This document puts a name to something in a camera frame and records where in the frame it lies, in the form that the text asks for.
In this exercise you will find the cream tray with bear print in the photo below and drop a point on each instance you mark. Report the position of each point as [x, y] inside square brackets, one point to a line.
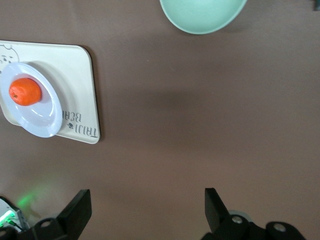
[77, 87]

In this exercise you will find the orange mandarin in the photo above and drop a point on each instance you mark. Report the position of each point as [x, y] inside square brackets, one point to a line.
[25, 92]

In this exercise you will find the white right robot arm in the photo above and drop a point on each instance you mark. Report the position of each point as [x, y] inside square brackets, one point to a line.
[7, 212]

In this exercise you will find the lavender white plate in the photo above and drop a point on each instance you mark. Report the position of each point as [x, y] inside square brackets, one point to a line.
[37, 117]

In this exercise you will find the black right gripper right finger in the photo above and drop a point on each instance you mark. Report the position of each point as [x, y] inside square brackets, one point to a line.
[217, 217]

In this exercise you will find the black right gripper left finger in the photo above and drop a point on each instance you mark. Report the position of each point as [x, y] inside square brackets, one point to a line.
[75, 215]

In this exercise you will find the mint green bowl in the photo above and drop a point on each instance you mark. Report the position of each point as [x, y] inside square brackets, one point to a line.
[202, 15]

